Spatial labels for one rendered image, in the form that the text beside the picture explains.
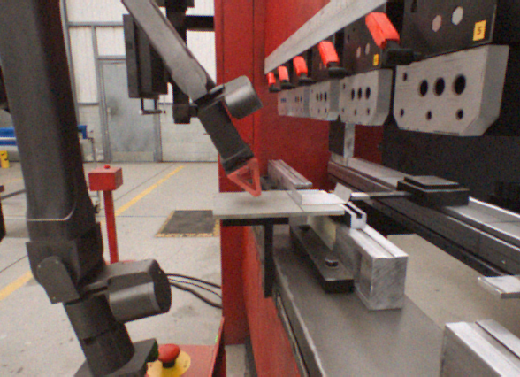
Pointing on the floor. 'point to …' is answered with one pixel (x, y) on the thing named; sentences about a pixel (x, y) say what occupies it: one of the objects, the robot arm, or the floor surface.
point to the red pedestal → (107, 178)
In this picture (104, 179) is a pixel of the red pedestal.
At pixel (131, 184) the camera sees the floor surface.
